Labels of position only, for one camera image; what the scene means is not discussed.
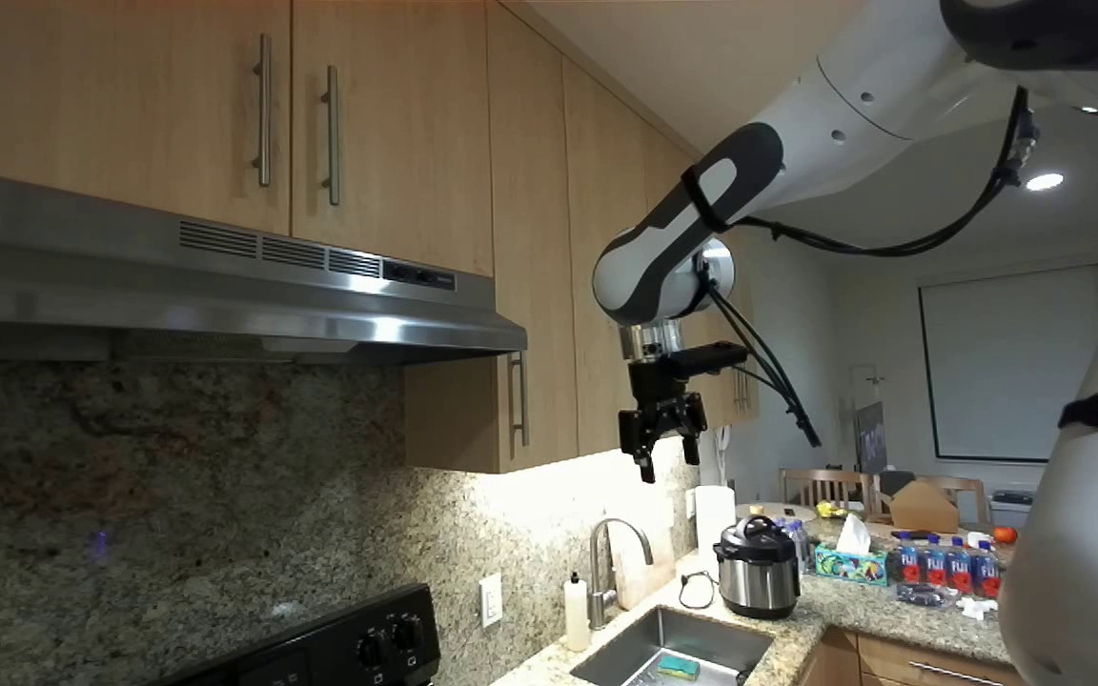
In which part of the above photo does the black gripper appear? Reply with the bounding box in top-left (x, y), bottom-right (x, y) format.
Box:
top-left (619, 345), bottom-right (749, 484)

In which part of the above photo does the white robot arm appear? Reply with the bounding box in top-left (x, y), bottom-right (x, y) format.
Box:
top-left (590, 0), bottom-right (1098, 686)

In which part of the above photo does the recessed ceiling light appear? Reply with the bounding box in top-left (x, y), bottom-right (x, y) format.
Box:
top-left (1026, 172), bottom-right (1064, 196)

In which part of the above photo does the white paper towel roll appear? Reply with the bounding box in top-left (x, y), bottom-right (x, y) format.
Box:
top-left (688, 484), bottom-right (735, 554)

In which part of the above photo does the silver pressure cooker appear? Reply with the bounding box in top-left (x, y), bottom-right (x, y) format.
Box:
top-left (713, 515), bottom-right (801, 620)

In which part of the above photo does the chrome kitchen faucet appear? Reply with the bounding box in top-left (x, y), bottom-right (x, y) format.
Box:
top-left (586, 515), bottom-right (655, 629)

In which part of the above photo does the wooden chair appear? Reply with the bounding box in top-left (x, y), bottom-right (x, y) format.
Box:
top-left (783, 469), bottom-right (872, 515)

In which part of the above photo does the stainless steel sink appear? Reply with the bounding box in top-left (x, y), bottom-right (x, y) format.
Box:
top-left (573, 606), bottom-right (772, 686)

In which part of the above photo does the white soap dispenser bottle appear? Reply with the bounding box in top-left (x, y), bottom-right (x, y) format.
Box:
top-left (562, 573), bottom-right (590, 647)

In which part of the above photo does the tissue box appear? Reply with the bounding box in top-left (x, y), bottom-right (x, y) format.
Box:
top-left (813, 515), bottom-right (890, 582)

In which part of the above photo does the brown paper bag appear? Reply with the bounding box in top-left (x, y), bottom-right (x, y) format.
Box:
top-left (891, 482), bottom-right (962, 535)

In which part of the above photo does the pack of water bottles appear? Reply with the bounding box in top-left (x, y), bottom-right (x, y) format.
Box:
top-left (896, 535), bottom-right (1002, 606)

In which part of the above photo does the wooden corner upper cabinet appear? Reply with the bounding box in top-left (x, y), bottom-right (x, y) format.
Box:
top-left (403, 0), bottom-right (688, 472)

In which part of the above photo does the wooden cabinet door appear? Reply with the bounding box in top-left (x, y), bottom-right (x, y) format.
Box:
top-left (291, 0), bottom-right (491, 276)
top-left (0, 0), bottom-right (295, 234)

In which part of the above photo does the left wooden upper cabinet door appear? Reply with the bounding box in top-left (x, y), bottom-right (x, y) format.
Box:
top-left (0, 0), bottom-right (295, 234)

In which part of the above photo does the stainless steel range hood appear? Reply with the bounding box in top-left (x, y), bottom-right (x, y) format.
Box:
top-left (0, 178), bottom-right (526, 361)

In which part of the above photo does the white wall outlet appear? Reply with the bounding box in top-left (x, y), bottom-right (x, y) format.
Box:
top-left (477, 573), bottom-right (505, 629)

